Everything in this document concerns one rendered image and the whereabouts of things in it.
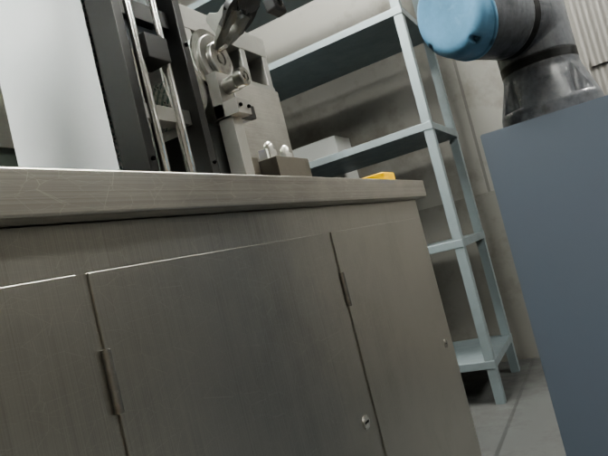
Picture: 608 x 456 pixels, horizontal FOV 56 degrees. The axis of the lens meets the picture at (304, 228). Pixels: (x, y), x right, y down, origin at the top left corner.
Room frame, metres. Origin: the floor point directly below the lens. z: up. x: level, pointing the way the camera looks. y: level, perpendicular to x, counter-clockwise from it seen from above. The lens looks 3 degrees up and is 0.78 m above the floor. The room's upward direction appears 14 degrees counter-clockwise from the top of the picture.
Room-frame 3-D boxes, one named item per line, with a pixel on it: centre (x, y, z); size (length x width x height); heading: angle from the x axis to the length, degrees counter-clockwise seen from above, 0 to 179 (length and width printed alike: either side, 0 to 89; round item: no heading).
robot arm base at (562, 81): (0.89, -0.43, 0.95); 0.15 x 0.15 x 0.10
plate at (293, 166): (1.45, 0.16, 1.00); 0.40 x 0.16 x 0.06; 62
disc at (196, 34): (1.22, 0.10, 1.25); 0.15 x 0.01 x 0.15; 152
